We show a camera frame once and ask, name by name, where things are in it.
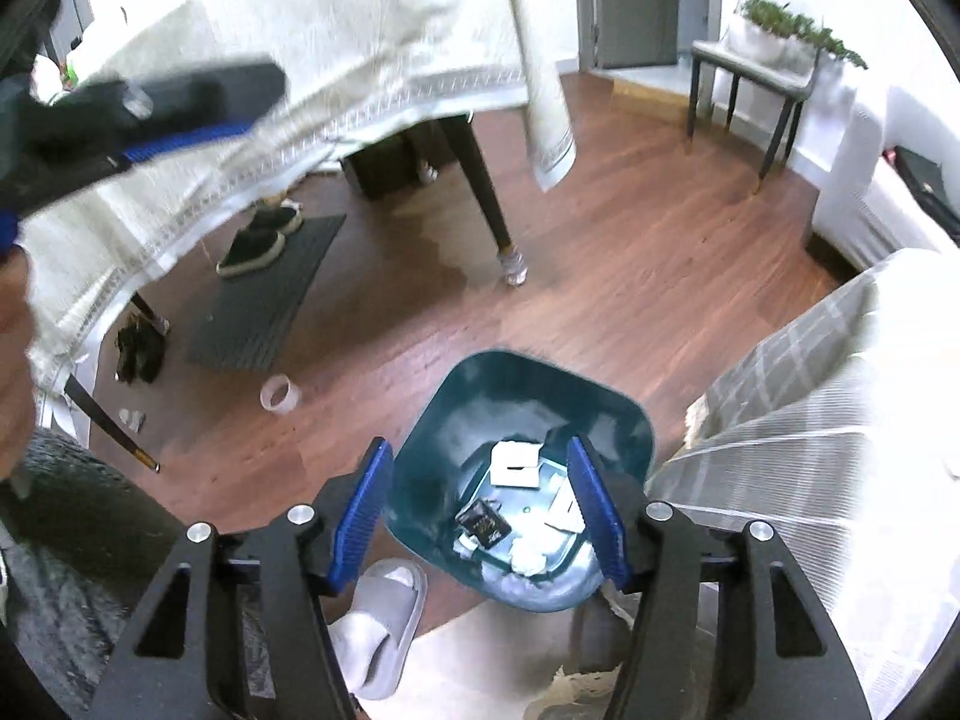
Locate dark floor mat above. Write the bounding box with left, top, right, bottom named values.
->
left=185, top=214, right=348, bottom=374

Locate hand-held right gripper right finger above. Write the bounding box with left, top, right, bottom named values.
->
left=566, top=435, right=875, bottom=720

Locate grey dining chair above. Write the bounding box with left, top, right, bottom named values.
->
left=686, top=37, right=818, bottom=196

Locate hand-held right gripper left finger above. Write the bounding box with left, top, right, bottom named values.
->
left=90, top=436, right=396, bottom=720

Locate dark grey door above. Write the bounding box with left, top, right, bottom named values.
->
left=574, top=0, right=721, bottom=72

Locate beige patterned tablecloth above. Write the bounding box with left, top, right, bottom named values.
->
left=22, top=0, right=578, bottom=391

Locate flat cardboard box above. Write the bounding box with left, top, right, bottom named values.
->
left=611, top=79, right=695, bottom=117

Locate black shoe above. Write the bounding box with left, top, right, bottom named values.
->
left=251, top=199, right=305, bottom=237
left=216, top=229, right=287, bottom=278

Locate grey armchair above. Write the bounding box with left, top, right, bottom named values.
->
left=802, top=82, right=960, bottom=275

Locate potted plant in white pot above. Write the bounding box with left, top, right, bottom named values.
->
left=731, top=0, right=796, bottom=65
left=780, top=15, right=869, bottom=80

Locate brown core tape roll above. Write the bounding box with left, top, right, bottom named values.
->
left=259, top=375, right=303, bottom=415

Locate teal trash bin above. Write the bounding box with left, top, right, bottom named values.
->
left=381, top=349, right=655, bottom=612

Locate person's left hand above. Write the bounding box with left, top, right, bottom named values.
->
left=0, top=244, right=37, bottom=485

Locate thin dark furniture leg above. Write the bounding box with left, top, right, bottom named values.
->
left=64, top=371, right=162, bottom=473

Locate black bag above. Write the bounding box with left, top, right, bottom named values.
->
left=885, top=146, right=960, bottom=245

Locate grey slipper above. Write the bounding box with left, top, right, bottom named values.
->
left=326, top=559, right=428, bottom=698

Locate grey checked tablecloth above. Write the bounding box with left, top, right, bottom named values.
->
left=645, top=247, right=960, bottom=720

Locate white long box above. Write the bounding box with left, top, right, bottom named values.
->
left=541, top=476, right=587, bottom=533

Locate dark wooden table leg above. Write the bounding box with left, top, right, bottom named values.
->
left=439, top=112, right=532, bottom=287

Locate dark box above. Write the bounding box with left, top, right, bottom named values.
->
left=341, top=120, right=440, bottom=200

